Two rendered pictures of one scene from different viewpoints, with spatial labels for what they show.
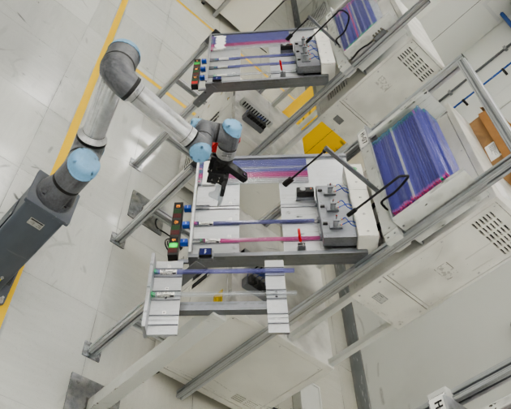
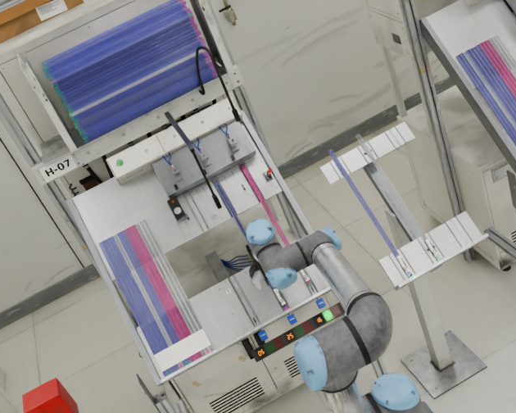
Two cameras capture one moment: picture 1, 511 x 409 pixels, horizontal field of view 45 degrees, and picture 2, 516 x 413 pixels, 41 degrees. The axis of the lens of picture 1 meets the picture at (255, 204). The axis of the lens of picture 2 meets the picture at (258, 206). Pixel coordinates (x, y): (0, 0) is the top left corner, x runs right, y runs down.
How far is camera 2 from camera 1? 2.33 m
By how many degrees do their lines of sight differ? 59
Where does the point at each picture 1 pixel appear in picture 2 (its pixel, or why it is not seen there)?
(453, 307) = not seen: hidden behind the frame
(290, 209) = (207, 216)
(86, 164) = (400, 383)
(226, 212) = (246, 286)
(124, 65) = (371, 312)
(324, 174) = (119, 208)
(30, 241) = not seen: outside the picture
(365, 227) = (225, 112)
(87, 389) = (433, 377)
